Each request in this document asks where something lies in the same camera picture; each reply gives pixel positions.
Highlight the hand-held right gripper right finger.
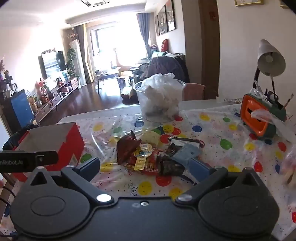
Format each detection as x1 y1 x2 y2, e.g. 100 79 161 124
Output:
176 158 264 204

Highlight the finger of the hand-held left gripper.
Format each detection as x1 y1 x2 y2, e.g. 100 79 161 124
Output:
0 150 58 173

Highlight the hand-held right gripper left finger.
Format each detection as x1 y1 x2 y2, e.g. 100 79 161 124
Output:
24 157 115 204

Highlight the grey blue snack packet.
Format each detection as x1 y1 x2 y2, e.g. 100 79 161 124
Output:
172 145 202 164

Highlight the red cardboard box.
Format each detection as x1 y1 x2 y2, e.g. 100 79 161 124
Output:
11 122 85 183

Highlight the small black snack packet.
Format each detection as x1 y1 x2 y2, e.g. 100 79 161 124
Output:
159 160 185 176

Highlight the silver snack packet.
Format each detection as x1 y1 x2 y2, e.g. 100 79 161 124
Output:
170 137 205 149

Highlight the dark chocolate candy packet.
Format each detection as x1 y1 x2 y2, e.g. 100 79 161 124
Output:
166 143 179 159

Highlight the brown snack packet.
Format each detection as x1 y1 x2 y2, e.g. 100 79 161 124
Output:
116 130 142 165

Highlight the red noodle packet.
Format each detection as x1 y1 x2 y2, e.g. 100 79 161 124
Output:
122 148 171 175

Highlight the yellow snack packet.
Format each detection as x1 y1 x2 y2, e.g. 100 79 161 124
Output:
134 144 153 171

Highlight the cream snack packet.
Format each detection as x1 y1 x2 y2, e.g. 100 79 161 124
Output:
141 131 161 147

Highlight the dark chair back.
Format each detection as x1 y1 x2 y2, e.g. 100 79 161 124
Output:
2 124 40 151

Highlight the balloon print tablecloth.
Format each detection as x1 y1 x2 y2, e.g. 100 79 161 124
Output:
0 103 296 241

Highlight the dark cabinet blue front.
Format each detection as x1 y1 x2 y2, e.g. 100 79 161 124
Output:
0 89 35 130

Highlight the wooden TV cabinet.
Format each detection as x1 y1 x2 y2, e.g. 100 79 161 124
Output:
35 76 80 123

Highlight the pink chair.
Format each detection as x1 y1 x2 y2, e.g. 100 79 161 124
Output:
184 83 206 100

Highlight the orange lidded container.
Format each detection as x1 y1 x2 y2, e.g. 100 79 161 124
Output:
240 93 287 139

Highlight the clear plastic container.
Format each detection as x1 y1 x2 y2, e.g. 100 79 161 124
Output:
133 79 186 122

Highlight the clear plastic bag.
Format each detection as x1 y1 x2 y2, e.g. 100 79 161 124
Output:
251 109 296 142

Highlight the crumpled white plastic bag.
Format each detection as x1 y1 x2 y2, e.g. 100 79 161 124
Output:
139 73 183 116

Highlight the pale pink plastic bag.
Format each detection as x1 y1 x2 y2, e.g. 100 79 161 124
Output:
281 148 296 186

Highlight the coffee table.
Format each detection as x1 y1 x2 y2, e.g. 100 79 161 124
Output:
97 72 121 93

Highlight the television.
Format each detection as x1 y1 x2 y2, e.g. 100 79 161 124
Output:
38 50 67 79

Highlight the grey curtain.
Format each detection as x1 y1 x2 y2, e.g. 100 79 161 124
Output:
74 23 95 84

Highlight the green potted plant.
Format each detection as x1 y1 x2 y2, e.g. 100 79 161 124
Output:
66 47 80 78

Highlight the pile of dark clothes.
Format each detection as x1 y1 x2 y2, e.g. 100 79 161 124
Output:
133 56 190 84

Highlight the white standing air conditioner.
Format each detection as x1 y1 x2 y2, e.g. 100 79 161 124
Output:
70 39 86 86

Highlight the wooden door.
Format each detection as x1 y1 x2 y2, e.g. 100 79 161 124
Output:
199 0 220 98

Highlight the green sofa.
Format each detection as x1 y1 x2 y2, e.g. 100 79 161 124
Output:
148 50 169 61

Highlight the grey desk lamp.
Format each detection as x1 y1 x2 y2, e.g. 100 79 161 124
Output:
253 39 287 93

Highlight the blue curtain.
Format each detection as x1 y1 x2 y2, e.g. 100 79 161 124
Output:
136 13 153 58

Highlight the ceiling air vent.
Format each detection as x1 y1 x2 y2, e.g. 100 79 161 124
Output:
81 0 110 7

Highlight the gold framed picture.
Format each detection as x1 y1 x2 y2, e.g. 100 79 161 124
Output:
234 0 264 7

